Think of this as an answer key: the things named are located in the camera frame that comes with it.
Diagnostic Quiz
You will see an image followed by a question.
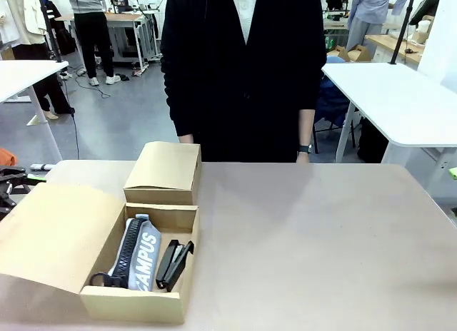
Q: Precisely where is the brown cardboard box with lid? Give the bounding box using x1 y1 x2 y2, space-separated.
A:
0 182 201 326
122 141 203 206

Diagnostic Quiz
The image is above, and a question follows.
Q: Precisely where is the grey Campus pencil case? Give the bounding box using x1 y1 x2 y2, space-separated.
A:
89 213 163 293

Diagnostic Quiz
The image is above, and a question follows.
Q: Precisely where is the black stapler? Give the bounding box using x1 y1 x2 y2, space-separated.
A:
155 238 196 293

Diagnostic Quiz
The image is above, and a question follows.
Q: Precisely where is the person's left forearm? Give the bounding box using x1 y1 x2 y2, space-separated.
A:
297 108 316 148

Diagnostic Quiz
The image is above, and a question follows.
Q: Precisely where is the orange object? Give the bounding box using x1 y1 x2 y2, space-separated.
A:
0 147 18 167

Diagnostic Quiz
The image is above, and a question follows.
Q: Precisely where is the large white table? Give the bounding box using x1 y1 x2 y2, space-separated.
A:
321 61 457 200

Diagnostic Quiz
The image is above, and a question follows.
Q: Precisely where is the white table with white legs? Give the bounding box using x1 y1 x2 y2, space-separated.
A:
0 59 70 161

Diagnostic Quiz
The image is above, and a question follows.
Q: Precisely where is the wooden desk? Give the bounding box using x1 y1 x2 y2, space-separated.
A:
365 33 426 66

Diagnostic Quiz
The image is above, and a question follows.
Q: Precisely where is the blue chair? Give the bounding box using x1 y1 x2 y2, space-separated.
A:
312 55 358 154

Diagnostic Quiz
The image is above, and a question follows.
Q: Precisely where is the black tripod pole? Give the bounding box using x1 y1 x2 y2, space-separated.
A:
35 0 80 161

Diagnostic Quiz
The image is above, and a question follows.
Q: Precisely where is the person in beige jacket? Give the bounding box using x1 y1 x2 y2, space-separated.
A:
0 0 76 121

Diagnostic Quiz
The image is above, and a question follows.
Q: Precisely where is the black stand pole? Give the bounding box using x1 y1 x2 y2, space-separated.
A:
389 0 419 66

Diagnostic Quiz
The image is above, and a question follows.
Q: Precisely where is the open brown carton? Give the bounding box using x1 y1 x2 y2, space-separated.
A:
326 43 373 63

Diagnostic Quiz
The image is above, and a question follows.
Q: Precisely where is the person in grey hoodie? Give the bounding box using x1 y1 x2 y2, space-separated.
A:
61 0 123 87

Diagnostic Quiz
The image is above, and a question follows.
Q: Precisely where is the person in light blue shirt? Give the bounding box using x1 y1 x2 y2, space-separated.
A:
345 0 412 59

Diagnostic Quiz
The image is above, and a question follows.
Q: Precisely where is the wooden top workbench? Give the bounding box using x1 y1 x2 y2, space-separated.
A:
54 11 161 77

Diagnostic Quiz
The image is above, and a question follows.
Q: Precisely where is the person in black cardigan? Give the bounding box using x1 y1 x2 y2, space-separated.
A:
160 0 328 164

